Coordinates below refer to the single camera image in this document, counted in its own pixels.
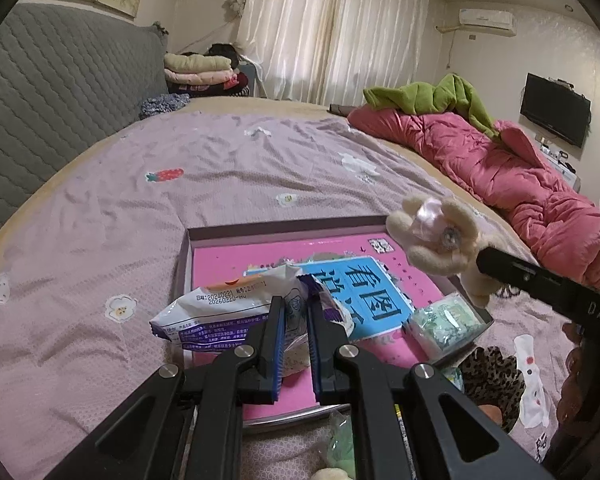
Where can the green fleece blanket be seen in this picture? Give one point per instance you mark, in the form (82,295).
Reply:
(452,93)

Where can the leopard print scrunchie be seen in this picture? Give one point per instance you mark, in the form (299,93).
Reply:
(490,378)

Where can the peach makeup sponge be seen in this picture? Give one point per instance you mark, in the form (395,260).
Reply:
(493,412)

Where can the white wall air conditioner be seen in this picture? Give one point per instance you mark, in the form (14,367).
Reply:
(496,21)

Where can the yellow white wipes pack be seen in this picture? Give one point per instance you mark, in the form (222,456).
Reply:
(403,442)

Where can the dark patterned cloth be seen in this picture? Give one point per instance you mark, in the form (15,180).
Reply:
(165,103)

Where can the cartoon print wipes pack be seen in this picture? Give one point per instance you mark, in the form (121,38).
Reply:
(216,318)

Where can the person's right hand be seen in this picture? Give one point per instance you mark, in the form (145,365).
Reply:
(578,410)

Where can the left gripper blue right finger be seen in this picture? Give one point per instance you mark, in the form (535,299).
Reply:
(325,338)

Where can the green tissue pack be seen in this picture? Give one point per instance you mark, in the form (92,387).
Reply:
(445,327)

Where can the beige bunny plush pink bow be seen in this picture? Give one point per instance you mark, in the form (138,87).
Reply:
(442,238)

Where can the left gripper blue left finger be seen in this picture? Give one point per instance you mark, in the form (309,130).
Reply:
(272,347)

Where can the cream pleated curtain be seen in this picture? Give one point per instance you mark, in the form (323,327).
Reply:
(330,51)

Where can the purple strawberry print bedspread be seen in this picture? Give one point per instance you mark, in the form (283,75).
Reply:
(86,272)

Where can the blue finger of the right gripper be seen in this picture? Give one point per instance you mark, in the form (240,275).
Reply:
(537,282)

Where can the dark shallow cardboard box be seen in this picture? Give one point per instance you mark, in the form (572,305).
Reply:
(296,402)

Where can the cream teddy bear purple skirt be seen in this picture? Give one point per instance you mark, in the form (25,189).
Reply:
(331,474)

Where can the stack of folded clothes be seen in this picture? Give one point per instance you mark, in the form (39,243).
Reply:
(221,71)

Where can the green powder puff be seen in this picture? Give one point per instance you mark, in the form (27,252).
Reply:
(340,447)

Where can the grey quilted headboard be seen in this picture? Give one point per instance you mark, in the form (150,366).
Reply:
(69,78)

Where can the black flat screen television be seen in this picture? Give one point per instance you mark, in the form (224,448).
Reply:
(556,108)

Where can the pink red quilted duvet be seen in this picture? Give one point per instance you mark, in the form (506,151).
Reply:
(511,176)

